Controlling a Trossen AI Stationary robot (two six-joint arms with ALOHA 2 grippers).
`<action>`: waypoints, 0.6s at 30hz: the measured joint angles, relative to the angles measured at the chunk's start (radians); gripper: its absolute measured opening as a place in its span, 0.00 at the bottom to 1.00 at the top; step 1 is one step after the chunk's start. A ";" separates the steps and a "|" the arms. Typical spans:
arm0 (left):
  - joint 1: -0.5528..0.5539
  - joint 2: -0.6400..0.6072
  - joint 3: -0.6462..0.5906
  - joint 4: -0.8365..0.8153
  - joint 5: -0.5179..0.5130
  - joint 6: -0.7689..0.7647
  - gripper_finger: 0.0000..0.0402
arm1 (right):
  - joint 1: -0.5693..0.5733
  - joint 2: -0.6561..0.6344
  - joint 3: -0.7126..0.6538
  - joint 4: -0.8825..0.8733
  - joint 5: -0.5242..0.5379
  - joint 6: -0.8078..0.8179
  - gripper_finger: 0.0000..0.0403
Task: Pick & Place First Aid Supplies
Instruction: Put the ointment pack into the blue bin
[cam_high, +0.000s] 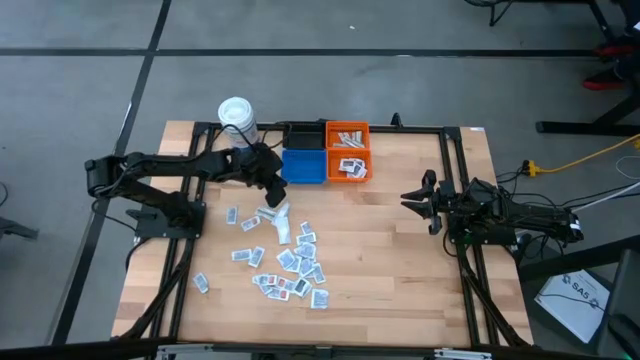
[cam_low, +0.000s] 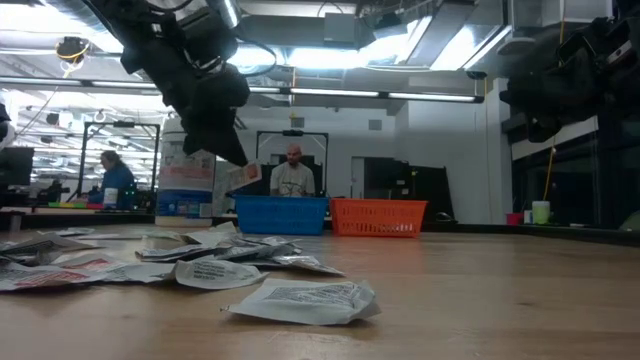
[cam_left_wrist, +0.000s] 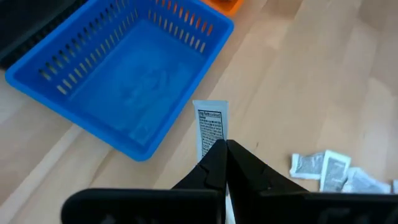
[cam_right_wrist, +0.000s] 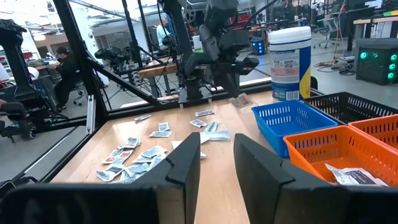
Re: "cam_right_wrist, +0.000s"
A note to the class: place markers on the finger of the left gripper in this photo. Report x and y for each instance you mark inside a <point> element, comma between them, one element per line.
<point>226,82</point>
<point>237,81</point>

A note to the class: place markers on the white packet with black square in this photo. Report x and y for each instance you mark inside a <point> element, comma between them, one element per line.
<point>362,178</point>

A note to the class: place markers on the black computer green lights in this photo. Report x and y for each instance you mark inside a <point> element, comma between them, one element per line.
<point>377,62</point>

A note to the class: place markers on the blue plastic basket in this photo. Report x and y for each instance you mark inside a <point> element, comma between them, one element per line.
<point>289,124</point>

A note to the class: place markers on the white wipes canister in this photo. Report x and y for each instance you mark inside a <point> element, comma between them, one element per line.
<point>289,62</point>

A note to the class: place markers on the black covered stand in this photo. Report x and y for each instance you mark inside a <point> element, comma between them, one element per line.
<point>12,46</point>

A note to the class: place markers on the grey office chair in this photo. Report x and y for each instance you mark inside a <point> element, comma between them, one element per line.
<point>326,31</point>

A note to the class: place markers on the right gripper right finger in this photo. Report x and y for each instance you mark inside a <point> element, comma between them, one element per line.
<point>258,177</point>

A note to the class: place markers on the orange plastic basket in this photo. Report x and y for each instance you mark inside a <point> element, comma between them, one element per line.
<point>326,146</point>
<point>376,127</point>

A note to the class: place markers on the black background robot arm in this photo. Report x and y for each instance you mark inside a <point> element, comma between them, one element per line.
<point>112,55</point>

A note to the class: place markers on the crumpled white text packet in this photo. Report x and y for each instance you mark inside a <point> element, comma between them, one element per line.
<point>110,174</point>

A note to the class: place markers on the person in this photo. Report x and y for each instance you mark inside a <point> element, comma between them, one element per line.
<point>66,76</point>
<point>161,32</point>

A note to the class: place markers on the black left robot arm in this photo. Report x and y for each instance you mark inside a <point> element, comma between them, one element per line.
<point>217,15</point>

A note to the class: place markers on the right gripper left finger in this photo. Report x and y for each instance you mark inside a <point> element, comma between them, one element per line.
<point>180,180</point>

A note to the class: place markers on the black plastic basket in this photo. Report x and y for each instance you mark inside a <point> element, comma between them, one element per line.
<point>351,107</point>

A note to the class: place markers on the blue lit box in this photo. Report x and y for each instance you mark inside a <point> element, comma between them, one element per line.
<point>257,47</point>

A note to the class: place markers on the green striped bandage strip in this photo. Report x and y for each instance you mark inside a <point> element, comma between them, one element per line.
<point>211,126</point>

